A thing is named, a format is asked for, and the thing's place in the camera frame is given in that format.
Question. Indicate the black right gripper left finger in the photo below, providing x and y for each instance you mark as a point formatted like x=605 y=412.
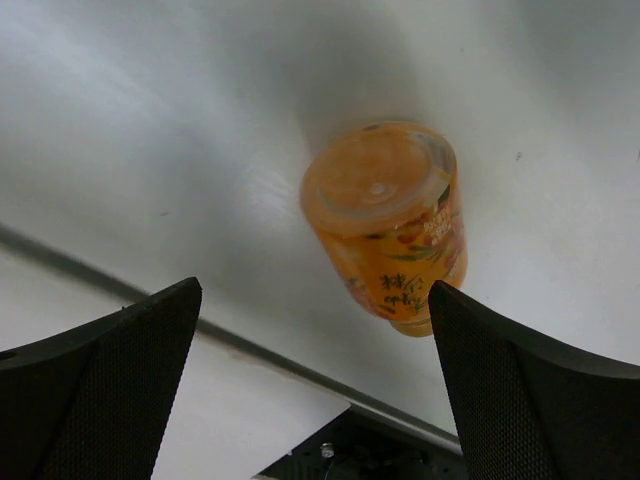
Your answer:
x=93 y=402

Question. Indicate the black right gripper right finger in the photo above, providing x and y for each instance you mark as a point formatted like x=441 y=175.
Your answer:
x=527 y=406

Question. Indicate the orange juice bottle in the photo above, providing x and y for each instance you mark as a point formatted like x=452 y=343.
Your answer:
x=384 y=201

